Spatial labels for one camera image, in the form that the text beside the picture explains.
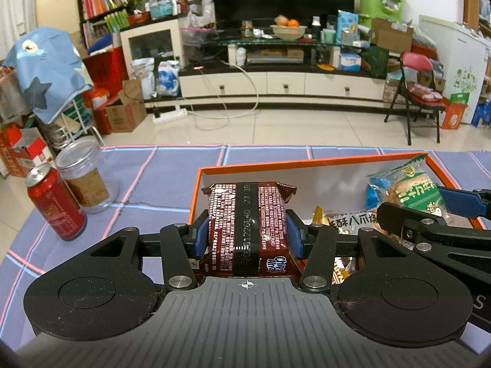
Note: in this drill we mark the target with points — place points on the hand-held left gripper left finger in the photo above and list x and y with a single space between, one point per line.
200 239

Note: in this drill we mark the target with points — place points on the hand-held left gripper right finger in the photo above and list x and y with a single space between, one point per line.
294 237

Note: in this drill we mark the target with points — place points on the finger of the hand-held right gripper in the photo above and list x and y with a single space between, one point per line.
464 203
422 230

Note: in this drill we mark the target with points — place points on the green-label bread packet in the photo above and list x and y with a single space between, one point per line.
414 191

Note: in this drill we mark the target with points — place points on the dark red cookie packet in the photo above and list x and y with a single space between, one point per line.
245 222

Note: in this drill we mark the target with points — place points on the orange cardboard box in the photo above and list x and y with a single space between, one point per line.
326 178

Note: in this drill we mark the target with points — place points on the yellow snack packet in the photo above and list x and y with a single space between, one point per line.
320 216

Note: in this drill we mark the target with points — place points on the blue snack packet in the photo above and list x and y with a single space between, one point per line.
374 195

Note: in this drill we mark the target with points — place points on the white black-print snack packet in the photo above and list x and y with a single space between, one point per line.
353 220

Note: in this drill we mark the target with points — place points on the blue boxes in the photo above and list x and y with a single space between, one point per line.
481 115

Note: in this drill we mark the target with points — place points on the orange paper bag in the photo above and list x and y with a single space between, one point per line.
454 113

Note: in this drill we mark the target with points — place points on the pink packet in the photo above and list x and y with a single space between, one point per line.
424 92

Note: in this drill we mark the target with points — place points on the white power strip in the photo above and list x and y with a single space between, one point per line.
169 115

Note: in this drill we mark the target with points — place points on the clear plastic jar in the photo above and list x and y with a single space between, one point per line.
86 180

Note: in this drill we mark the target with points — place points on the white chest freezer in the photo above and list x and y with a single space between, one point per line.
456 61

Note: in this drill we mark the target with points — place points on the brown cardboard box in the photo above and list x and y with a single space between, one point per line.
126 117

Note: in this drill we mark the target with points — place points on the red drink can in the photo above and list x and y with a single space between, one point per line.
57 207

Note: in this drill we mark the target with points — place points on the red folding chair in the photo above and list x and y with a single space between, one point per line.
418 61

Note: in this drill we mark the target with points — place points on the white TV stand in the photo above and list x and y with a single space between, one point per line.
284 84

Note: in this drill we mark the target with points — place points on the brown paper bag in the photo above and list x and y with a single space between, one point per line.
133 90

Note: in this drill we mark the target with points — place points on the white and blue sack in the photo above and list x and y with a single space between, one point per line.
168 78

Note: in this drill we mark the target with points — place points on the dark green bag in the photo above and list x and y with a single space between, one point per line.
376 61

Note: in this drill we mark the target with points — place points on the white plastic bag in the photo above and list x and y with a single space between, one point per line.
144 76

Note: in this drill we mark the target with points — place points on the silver media player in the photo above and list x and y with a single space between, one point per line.
274 57

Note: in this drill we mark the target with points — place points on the blue and white tissue box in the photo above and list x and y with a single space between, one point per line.
350 62

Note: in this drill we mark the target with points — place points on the open cardboard box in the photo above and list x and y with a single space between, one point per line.
391 36

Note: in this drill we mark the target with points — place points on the red gift bag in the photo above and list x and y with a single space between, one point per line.
105 69

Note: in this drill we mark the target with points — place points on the red and white carton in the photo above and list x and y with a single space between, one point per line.
23 153

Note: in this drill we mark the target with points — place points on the white glass-door cabinet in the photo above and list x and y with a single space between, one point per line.
151 46

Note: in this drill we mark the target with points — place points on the wooden shelf unit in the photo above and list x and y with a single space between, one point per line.
477 4

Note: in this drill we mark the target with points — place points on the fruit bowl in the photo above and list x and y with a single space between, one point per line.
288 33

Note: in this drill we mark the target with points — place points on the teal cup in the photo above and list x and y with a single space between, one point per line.
328 36

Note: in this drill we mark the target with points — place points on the blue and white package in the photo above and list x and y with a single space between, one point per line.
347 25

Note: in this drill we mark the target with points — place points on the orange fruit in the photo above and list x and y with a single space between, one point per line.
293 23

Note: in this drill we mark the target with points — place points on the pale round fruit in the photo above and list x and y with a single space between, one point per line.
280 20

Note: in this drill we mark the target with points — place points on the blue star-print cloth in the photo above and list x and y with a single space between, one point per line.
42 69

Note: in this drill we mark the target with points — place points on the potted green plant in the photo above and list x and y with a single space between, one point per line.
138 2

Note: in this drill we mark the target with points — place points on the dark bookshelf with books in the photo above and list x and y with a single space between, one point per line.
101 4

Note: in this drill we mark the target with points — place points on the beige standing air conditioner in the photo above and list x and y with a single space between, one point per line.
57 0

